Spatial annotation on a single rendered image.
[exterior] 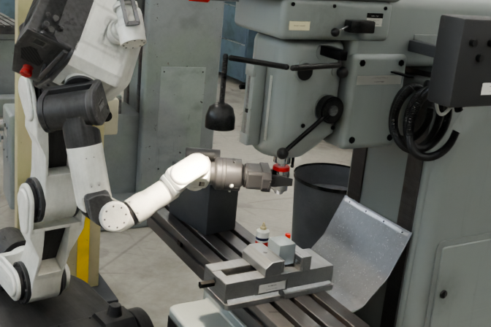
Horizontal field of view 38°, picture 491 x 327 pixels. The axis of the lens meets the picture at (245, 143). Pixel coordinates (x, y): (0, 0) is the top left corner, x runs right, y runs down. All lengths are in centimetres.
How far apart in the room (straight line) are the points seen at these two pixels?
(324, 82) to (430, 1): 38
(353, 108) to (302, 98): 15
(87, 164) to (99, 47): 30
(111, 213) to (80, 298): 90
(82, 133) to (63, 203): 53
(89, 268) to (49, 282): 135
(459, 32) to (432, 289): 83
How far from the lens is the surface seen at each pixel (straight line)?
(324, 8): 174
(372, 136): 192
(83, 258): 377
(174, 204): 240
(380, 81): 188
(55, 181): 223
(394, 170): 212
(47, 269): 244
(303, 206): 389
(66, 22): 184
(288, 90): 176
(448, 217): 212
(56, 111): 178
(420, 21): 195
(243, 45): 918
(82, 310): 257
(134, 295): 385
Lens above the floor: 185
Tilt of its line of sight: 16 degrees down
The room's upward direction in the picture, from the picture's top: 5 degrees clockwise
